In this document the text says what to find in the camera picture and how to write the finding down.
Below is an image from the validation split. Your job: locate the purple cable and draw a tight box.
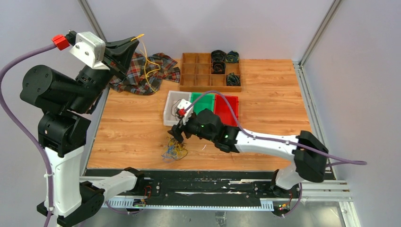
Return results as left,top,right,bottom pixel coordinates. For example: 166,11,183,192
0,35,71,227
184,90,368,218

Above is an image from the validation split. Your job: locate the cable bundle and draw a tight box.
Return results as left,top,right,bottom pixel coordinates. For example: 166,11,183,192
161,136,189,163

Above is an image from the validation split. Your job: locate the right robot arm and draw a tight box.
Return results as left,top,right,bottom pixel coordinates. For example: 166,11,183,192
168,109,328,197

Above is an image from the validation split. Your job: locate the yellow cable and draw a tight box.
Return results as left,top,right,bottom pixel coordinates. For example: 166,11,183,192
131,34,162,94

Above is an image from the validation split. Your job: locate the red plastic bin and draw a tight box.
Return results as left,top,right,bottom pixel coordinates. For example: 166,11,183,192
214,94,239,126

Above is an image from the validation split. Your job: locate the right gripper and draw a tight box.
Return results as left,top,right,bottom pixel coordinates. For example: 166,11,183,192
168,113,216,144

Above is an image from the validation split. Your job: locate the green plastic bin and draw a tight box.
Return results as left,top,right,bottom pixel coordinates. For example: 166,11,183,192
190,92,215,115

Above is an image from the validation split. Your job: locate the rolled green tie bottom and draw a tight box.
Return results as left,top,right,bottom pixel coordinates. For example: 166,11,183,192
226,72,241,87

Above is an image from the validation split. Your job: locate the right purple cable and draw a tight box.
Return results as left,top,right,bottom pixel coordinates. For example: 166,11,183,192
184,90,368,218

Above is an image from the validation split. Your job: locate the plaid cloth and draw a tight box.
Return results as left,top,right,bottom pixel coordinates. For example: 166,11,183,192
109,52,181,96

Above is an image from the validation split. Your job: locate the wooden compartment tray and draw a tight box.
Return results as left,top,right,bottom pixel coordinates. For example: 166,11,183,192
179,52,245,92

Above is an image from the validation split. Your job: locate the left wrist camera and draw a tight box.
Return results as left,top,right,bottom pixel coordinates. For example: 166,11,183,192
69,31,109,70

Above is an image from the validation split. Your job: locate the rolled dark tie top-left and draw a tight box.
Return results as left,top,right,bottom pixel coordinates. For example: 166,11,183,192
210,50,227,63

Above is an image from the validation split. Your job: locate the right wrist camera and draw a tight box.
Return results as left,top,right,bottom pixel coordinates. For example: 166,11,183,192
176,99,193,125

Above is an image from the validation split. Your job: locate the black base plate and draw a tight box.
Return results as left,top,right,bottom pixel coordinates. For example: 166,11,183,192
123,170,299,209

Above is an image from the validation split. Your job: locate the white plastic bin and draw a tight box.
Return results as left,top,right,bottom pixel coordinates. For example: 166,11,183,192
163,90,191,126

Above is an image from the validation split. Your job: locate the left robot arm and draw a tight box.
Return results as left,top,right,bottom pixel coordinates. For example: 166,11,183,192
20,31,145,227

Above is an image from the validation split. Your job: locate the aluminium rail frame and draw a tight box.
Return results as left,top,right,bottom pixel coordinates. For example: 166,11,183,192
56,177,361,227

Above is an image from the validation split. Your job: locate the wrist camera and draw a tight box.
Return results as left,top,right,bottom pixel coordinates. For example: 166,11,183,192
69,31,109,70
176,99,193,125

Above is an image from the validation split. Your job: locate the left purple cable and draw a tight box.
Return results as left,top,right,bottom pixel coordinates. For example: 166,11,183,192
0,35,71,227

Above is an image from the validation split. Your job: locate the rolled dark tie middle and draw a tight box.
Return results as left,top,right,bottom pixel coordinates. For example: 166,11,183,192
211,61,226,74

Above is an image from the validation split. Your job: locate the rolled green tie top-right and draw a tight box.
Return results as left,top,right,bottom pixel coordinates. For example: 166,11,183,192
225,51,240,64

